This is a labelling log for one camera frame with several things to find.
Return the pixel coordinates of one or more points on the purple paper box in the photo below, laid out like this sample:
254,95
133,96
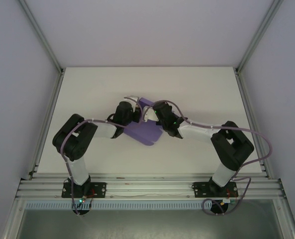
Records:
144,134

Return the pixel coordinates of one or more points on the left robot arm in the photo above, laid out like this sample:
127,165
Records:
70,139

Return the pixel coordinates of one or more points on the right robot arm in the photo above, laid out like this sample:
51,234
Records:
234,149

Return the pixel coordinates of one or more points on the aluminium base beam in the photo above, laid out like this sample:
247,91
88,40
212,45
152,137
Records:
149,185

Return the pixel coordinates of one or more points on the grey metal sheet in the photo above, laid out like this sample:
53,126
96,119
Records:
149,224

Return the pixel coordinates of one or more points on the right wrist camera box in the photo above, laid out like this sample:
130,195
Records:
151,115

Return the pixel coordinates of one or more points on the aluminium table side rail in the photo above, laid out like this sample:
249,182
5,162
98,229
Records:
46,124
242,82

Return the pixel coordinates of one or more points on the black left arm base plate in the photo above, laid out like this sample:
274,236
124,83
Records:
100,189

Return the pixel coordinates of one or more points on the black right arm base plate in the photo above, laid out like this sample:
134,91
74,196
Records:
199,190

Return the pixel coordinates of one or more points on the aluminium frame post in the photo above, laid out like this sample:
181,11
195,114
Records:
44,39
257,37

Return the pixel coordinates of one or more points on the aluminium frame leg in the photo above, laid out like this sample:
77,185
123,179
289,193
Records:
285,216
14,216

